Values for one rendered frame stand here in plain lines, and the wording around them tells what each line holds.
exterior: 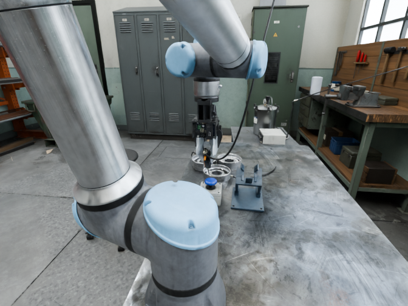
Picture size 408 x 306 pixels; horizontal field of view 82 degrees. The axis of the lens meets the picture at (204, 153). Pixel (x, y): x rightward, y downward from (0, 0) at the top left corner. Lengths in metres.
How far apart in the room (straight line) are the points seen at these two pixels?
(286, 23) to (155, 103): 2.18
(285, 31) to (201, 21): 3.44
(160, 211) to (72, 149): 0.15
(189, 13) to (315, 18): 3.94
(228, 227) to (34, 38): 0.57
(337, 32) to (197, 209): 4.11
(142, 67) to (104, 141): 3.47
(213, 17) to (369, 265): 0.60
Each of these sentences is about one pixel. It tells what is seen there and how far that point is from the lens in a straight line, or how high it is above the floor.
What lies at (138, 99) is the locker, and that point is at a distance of 3.89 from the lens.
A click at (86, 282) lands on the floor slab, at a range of 1.73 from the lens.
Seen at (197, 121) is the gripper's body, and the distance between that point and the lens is 0.67.
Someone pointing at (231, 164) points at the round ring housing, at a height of 0.83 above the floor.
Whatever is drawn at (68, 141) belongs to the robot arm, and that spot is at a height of 1.13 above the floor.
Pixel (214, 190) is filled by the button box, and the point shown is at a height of 0.85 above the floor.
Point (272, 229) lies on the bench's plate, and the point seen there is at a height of 0.80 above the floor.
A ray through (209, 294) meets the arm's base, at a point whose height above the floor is 0.87.
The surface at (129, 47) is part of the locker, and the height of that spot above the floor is 1.41.
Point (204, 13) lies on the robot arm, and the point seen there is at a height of 1.28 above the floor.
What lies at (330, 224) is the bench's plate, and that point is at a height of 0.80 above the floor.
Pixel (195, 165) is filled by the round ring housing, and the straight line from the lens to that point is 0.96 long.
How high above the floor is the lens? 1.23
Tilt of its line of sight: 22 degrees down
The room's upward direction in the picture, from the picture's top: straight up
